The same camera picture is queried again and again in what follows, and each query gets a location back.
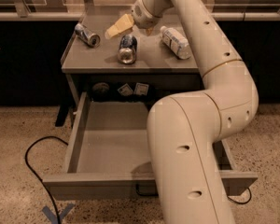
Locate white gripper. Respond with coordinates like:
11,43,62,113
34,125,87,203
105,0,173,39

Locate blue pepsi can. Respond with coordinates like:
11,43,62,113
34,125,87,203
118,35,137,64

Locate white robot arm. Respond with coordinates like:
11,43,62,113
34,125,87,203
105,0,259,224

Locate silver blue soda can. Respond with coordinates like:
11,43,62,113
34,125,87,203
75,23,101,48

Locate open grey top drawer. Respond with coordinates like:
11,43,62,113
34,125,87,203
44,96,247,200

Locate white plastic bottle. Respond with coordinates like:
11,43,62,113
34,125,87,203
160,26,191,60

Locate grey metal cabinet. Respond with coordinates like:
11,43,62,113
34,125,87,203
62,6,203,101

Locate white tag right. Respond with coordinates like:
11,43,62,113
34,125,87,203
133,83,149,96

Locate white tag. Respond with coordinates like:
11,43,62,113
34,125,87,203
133,83,149,96
118,84,133,97

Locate white tag left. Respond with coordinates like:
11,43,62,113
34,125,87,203
118,84,133,97

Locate round dark object under cabinet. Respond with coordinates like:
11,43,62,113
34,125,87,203
91,82,110,99

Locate blue tape floor mark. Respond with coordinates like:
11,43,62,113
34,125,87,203
42,203,75,224

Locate black floor cable left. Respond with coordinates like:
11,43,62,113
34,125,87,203
24,135,69,224

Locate black floor cable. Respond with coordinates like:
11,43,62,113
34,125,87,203
227,187,252,205
24,135,69,224

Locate black metal drawer handle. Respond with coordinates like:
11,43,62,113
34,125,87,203
135,184,158,197

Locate black floor cable right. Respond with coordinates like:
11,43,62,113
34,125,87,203
227,187,252,205

